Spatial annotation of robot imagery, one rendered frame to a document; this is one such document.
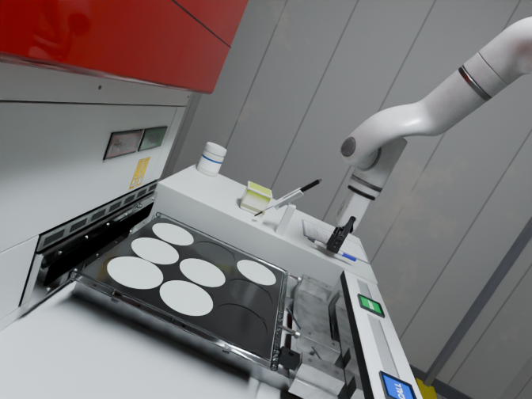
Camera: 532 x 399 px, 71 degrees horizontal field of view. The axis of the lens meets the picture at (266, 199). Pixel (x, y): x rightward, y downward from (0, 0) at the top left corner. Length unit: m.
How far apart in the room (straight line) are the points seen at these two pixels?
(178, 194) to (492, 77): 0.74
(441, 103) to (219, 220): 0.58
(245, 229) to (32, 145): 0.60
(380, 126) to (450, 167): 1.65
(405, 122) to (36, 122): 0.68
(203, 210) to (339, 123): 1.59
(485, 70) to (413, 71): 1.62
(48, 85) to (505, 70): 0.76
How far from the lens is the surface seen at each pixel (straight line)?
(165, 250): 0.83
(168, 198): 1.01
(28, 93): 0.47
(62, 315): 0.73
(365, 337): 0.76
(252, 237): 0.98
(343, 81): 2.46
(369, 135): 0.87
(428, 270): 2.61
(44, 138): 0.53
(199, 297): 0.73
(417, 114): 0.89
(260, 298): 0.81
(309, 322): 0.86
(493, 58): 0.87
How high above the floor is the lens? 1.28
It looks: 15 degrees down
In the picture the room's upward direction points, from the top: 25 degrees clockwise
